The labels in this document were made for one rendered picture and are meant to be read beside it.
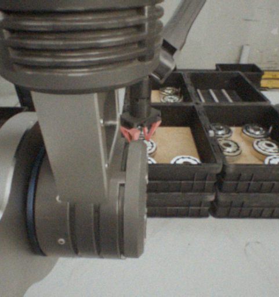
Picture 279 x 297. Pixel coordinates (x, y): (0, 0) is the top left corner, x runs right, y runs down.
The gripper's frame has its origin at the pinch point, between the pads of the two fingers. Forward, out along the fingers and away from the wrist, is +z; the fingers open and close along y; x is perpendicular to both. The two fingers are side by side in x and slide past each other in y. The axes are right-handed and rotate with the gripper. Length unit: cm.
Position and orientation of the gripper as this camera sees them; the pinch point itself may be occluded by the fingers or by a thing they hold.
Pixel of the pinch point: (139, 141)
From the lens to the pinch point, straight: 72.3
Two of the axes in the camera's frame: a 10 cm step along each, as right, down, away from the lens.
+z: -0.1, 8.2, 5.7
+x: 7.1, 4.1, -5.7
